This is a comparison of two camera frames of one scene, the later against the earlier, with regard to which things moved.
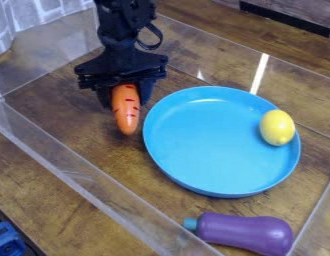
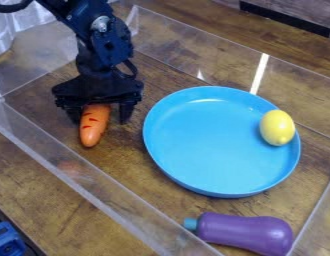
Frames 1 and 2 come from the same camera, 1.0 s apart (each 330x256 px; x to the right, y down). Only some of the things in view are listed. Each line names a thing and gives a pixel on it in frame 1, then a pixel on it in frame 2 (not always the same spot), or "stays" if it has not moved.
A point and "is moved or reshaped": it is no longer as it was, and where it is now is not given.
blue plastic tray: (203, 142) stays
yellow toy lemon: (278, 127) stays
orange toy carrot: (127, 106) is moved or reshaped
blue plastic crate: (8, 241) stays
